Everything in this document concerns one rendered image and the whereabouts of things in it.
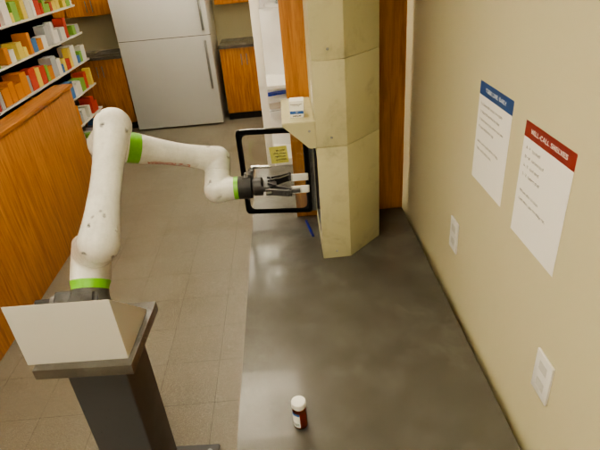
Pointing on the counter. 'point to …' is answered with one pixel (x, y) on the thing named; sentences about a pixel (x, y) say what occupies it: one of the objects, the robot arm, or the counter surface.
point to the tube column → (340, 28)
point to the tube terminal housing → (346, 149)
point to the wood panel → (295, 72)
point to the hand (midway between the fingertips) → (304, 182)
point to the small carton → (296, 107)
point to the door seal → (244, 171)
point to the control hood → (305, 129)
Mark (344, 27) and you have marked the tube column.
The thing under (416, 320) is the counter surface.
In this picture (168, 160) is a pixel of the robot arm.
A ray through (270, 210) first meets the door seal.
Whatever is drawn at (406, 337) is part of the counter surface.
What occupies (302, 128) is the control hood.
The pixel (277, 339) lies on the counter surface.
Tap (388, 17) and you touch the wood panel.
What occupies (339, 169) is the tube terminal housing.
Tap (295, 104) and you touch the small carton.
